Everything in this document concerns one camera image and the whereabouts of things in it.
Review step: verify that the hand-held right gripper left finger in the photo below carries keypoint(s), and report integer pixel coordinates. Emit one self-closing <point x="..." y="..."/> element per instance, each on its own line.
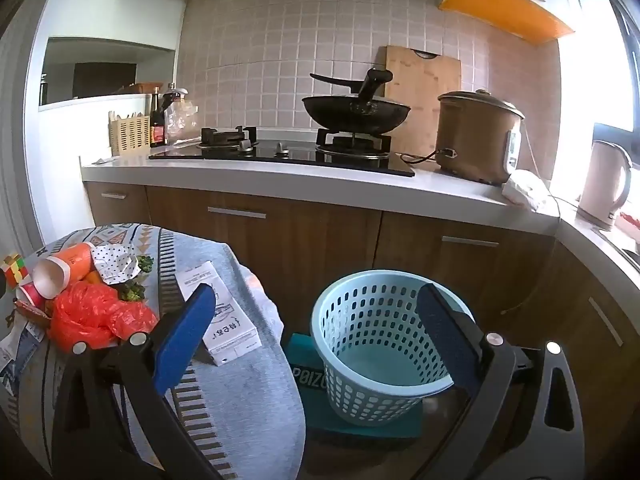
<point x="185" y="340"/>

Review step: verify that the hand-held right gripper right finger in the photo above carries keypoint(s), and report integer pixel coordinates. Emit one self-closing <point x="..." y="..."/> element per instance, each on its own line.
<point x="445" y="340"/>

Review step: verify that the orange plastic bag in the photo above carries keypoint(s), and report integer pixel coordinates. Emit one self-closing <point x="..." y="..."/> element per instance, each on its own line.
<point x="95" y="315"/>

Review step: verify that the light blue perforated basket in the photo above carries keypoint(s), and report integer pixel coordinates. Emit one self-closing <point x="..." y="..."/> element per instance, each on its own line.
<point x="350" y="320"/>

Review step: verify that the white carton box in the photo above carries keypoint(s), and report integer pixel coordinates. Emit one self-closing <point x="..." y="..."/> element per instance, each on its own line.
<point x="235" y="330"/>

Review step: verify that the polka-dot paper wrapper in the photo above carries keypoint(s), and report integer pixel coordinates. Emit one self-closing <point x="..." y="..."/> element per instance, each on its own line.
<point x="115" y="262"/>

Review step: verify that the teal cardboard box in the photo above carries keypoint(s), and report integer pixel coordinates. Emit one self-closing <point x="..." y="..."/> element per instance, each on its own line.
<point x="305" y="375"/>

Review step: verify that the orange paper cup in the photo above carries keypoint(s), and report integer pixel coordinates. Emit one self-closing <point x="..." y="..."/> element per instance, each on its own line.
<point x="75" y="260"/>

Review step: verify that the red snack wrapper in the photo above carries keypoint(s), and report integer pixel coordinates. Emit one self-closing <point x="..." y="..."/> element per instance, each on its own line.
<point x="32" y="314"/>

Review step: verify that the wooden base cabinet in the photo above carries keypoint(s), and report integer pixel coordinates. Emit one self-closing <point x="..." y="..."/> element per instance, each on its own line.
<point x="310" y="240"/>

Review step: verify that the red paper cup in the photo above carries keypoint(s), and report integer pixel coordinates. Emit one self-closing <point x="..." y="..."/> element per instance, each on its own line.
<point x="30" y="297"/>

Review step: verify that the white printed wrapper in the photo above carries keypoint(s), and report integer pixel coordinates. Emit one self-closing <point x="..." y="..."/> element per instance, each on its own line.
<point x="22" y="337"/>

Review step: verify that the white cloth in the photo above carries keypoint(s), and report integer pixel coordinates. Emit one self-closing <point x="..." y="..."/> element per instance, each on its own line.
<point x="525" y="187"/>

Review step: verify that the colourful puzzle cube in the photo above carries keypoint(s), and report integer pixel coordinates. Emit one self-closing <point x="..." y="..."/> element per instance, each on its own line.
<point x="15" y="270"/>

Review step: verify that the black gas stove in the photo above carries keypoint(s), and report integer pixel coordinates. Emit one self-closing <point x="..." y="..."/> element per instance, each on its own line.
<point x="290" y="157"/>

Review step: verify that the brown rice cooker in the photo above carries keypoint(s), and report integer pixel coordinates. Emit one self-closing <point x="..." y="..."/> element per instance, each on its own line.
<point x="470" y="130"/>

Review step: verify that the beige slatted utensil basket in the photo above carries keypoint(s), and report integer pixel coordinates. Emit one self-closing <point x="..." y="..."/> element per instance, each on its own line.
<point x="130" y="135"/>

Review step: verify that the dark sauce bottle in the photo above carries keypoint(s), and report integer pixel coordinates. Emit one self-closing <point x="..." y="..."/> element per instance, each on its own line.
<point x="157" y="125"/>

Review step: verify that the clear plastic bag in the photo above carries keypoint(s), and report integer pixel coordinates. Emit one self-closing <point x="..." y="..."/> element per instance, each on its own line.
<point x="182" y="120"/>

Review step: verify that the beige electric kettle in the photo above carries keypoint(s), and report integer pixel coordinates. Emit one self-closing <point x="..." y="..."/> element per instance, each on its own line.
<point x="602" y="180"/>

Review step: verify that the black wok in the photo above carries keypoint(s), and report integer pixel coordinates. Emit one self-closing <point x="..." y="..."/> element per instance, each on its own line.
<point x="345" y="116"/>

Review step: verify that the wooden cutting board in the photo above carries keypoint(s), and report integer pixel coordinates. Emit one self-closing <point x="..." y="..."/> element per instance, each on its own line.
<point x="430" y="80"/>

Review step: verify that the black ladle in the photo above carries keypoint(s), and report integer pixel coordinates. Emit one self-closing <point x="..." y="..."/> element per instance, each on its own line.
<point x="372" y="80"/>

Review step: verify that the orange wall cabinet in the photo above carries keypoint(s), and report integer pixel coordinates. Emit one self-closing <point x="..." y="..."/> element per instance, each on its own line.
<point x="500" y="5"/>

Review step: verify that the window frame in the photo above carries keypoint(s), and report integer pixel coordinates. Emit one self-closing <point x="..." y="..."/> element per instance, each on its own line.
<point x="625" y="35"/>

